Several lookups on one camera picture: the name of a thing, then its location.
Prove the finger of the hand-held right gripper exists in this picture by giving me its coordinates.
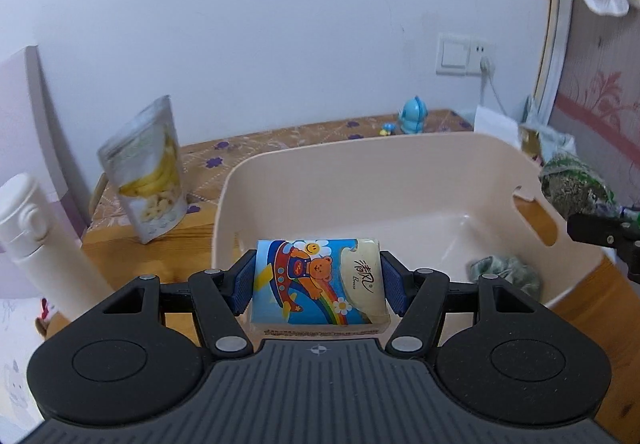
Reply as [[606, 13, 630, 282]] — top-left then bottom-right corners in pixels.
[[566, 212, 640, 286]]

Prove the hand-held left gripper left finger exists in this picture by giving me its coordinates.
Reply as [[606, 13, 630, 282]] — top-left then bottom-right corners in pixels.
[[72, 249, 259, 359]]

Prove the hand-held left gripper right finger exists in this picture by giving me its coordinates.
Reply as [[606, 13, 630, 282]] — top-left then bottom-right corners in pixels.
[[379, 250, 552, 358]]

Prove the dark green snack packet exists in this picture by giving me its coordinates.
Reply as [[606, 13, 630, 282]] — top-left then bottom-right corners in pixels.
[[538, 151, 619, 221]]

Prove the cartoon bear tissue pack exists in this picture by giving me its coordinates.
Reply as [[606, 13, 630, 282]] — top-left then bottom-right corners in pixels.
[[248, 237, 391, 327]]

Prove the beige plastic bin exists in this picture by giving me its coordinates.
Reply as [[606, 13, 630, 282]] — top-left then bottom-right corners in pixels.
[[212, 131, 604, 310]]

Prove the light blue cloth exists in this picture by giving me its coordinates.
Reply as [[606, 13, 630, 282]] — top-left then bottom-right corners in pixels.
[[520, 94, 577, 162]]

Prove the gold packet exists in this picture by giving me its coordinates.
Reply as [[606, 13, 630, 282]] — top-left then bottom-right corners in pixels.
[[519, 124, 544, 161]]

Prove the floral table mat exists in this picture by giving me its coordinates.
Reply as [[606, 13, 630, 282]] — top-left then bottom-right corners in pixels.
[[89, 109, 474, 231]]

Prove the banana chips pouch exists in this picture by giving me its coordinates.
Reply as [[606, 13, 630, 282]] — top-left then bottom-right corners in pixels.
[[97, 95, 189, 245]]

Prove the white cardboard box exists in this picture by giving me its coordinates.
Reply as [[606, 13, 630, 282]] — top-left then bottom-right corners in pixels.
[[472, 104, 522, 151]]

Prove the blue toy figure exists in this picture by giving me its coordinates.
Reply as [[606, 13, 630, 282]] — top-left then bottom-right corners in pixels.
[[397, 95, 427, 135]]

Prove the white bottle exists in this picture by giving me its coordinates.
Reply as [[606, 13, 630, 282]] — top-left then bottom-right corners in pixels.
[[0, 172, 114, 321]]

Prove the pale pink board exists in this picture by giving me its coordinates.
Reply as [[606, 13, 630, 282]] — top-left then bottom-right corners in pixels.
[[0, 44, 92, 301]]

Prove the white plug with cable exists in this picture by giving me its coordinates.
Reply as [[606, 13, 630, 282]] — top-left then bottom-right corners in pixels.
[[478, 55, 507, 117]]

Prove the white arched frame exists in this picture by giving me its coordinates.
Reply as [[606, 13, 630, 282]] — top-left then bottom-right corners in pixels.
[[532, 0, 574, 111]]

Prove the white wall switch outlet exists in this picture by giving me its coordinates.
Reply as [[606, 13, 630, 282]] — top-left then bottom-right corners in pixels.
[[434, 32, 496, 78]]

